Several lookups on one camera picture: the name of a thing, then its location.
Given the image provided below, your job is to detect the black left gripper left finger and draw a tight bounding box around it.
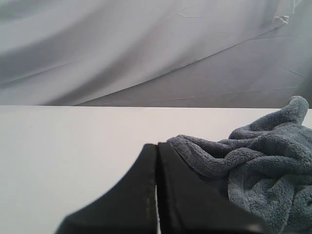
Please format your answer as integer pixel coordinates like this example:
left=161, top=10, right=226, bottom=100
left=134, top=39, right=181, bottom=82
left=56, top=144, right=157, bottom=234

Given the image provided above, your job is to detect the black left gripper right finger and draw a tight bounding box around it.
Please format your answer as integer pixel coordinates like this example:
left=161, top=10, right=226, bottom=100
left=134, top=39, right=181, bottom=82
left=156, top=143, right=272, bottom=234

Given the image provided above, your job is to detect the blue-grey terry towel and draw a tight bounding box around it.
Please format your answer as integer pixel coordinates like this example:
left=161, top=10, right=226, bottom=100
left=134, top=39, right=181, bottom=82
left=168, top=96, right=312, bottom=234

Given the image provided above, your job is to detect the grey backdrop cloth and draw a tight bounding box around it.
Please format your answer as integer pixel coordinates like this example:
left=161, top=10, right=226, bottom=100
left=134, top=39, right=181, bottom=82
left=0, top=0, right=312, bottom=108

